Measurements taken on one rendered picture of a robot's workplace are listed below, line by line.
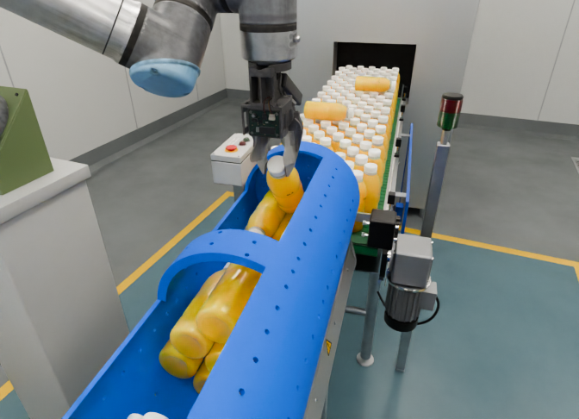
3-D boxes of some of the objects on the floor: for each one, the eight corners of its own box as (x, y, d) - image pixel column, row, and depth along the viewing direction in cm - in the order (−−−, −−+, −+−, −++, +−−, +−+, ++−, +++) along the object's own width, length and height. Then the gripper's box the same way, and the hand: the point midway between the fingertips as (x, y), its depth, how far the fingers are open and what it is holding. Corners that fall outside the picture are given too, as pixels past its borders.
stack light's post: (395, 370, 184) (437, 145, 130) (395, 363, 188) (437, 140, 133) (404, 372, 184) (450, 146, 129) (404, 365, 187) (449, 141, 132)
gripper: (224, 64, 63) (234, 186, 73) (295, 67, 60) (295, 193, 70) (245, 55, 70) (252, 167, 80) (308, 58, 67) (308, 173, 78)
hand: (277, 166), depth 77 cm, fingers closed on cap, 4 cm apart
